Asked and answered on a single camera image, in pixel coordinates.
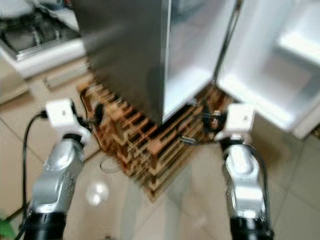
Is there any white fridge door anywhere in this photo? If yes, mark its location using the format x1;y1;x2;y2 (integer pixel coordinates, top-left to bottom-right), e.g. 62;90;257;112
217;0;320;135

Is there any grey steel fridge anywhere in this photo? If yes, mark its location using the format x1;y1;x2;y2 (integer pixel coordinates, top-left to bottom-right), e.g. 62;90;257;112
72;0;242;126

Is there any wooden pallet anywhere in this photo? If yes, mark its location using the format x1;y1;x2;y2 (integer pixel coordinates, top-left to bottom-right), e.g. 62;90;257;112
77;77;237;202

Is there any white gas stove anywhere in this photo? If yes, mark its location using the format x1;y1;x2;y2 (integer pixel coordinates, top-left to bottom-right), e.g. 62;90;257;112
0;6;90;77

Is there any green plastic object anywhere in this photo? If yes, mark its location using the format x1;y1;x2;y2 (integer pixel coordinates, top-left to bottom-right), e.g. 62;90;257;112
0;217;17;239

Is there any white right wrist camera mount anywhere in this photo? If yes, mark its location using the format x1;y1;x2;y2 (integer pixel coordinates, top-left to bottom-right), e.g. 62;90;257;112
214;103;256;143

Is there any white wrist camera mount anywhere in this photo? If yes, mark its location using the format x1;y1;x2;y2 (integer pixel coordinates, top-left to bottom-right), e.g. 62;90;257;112
45;98;92;146
214;103;256;143

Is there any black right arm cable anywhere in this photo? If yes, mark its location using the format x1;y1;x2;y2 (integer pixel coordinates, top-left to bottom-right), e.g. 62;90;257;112
179;134;276;237

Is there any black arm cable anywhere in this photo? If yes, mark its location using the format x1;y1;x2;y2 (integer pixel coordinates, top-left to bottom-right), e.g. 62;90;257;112
179;134;276;237
21;111;50;236

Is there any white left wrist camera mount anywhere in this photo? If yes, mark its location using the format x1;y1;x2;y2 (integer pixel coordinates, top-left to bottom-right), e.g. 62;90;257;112
45;98;92;146

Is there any metal oven handle bar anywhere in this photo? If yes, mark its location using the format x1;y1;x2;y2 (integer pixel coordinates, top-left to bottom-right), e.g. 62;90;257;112
43;61;94;90

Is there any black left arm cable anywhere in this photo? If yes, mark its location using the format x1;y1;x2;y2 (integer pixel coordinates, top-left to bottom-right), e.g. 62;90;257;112
21;111;50;236

